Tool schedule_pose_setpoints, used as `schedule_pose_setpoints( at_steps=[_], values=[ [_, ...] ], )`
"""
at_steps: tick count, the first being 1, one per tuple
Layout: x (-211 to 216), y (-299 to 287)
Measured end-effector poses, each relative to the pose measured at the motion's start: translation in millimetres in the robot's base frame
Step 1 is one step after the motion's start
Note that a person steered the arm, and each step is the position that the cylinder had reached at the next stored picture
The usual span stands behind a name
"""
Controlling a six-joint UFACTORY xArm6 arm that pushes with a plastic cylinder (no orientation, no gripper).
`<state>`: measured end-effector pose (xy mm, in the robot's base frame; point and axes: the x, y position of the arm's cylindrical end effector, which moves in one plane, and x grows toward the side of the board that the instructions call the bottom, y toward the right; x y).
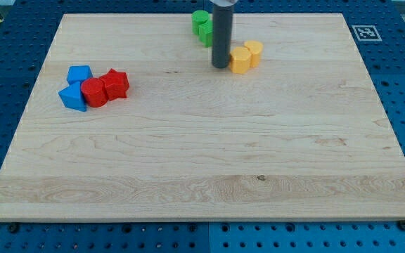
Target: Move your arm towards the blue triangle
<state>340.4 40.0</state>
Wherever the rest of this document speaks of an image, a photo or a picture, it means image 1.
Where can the yellow hexagon block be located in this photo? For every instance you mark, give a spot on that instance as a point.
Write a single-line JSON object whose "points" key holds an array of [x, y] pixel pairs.
{"points": [[240, 60]]}

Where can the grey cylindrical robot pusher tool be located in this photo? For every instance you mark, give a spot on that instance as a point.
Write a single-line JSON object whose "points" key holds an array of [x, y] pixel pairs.
{"points": [[222, 18]]}

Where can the green cube block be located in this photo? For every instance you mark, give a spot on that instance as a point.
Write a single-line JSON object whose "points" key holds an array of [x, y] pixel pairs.
{"points": [[205, 33]]}

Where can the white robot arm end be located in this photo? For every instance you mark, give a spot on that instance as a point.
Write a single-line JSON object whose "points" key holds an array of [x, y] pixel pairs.
{"points": [[224, 3]]}

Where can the yellow cylinder block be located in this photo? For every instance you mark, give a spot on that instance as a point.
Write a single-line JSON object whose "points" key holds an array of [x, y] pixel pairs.
{"points": [[255, 48]]}

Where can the wooden board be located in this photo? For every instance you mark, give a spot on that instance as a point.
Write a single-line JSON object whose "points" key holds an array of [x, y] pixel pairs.
{"points": [[301, 137]]}

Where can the red cylinder block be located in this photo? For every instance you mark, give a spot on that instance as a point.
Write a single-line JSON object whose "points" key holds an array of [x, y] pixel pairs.
{"points": [[93, 90]]}

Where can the red star block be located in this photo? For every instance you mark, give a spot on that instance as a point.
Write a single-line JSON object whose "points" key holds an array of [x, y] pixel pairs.
{"points": [[116, 84]]}

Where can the blue cube block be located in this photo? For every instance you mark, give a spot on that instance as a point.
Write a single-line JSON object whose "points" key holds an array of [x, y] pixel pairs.
{"points": [[78, 73]]}

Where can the green cylinder block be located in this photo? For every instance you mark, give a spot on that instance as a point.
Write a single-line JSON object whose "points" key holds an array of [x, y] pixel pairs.
{"points": [[198, 18]]}

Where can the white fiducial marker tag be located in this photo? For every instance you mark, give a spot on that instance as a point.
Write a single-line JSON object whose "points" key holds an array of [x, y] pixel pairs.
{"points": [[366, 33]]}

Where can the blue triangle block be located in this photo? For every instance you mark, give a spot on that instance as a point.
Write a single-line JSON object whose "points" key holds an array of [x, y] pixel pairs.
{"points": [[72, 97]]}

